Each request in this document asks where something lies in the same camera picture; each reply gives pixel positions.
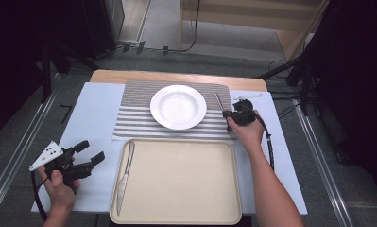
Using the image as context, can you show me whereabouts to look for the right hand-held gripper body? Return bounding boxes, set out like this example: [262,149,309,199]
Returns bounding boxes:
[230,93,265,127]

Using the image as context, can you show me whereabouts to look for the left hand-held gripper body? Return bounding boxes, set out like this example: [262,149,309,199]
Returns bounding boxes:
[28,140,94,190]

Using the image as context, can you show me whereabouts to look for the silver fork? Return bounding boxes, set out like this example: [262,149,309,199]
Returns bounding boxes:
[214,92,239,140]

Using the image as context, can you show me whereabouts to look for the silver table knife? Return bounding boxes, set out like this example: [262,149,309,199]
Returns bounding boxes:
[115,140,137,218]

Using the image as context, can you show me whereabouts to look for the white deep plate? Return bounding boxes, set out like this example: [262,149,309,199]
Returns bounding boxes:
[149,84,208,131]

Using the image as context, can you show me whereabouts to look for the beige plastic tray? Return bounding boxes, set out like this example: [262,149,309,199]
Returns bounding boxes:
[109,138,243,226]

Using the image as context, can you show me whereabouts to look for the person's right hand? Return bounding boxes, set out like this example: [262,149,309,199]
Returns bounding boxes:
[226,108,266,153]

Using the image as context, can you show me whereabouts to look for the person's left hand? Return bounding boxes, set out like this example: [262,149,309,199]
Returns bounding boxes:
[37,166,81,214]

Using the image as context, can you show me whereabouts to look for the white table cover sheet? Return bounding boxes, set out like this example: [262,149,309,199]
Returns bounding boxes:
[30,81,308,216]

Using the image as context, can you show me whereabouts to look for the striped woven placemat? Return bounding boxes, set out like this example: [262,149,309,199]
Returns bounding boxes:
[111,79,238,145]

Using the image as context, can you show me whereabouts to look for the black stand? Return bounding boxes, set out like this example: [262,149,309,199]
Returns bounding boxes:
[39,41,99,103]
[257,56,313,117]

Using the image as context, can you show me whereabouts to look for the wooden table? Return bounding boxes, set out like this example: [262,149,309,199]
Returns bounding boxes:
[90,69,269,93]

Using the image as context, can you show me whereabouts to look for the light wooden cabinet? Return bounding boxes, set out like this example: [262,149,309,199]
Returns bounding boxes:
[178,0,331,61]

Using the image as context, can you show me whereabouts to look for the black curtain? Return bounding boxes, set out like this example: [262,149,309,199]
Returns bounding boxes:
[0,0,93,145]
[302,0,377,206]

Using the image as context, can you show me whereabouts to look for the dark cabinet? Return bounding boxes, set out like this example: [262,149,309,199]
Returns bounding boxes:
[81,0,126,60]

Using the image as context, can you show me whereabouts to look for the metal floor rail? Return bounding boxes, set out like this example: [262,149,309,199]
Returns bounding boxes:
[291,97,355,227]
[0,74,62,216]

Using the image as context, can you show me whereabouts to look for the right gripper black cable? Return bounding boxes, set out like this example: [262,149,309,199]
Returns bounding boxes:
[239,102,276,172]

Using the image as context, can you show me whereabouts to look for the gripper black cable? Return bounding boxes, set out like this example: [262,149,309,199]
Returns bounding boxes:
[30,169,50,221]
[239,102,276,172]

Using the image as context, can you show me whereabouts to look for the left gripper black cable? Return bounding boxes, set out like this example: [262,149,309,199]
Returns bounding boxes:
[30,169,50,221]

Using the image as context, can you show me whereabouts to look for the black floor cables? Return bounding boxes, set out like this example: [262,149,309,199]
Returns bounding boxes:
[266,60,303,121]

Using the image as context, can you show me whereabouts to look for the black hanging cable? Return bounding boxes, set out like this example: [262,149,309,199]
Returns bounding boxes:
[176,0,201,54]

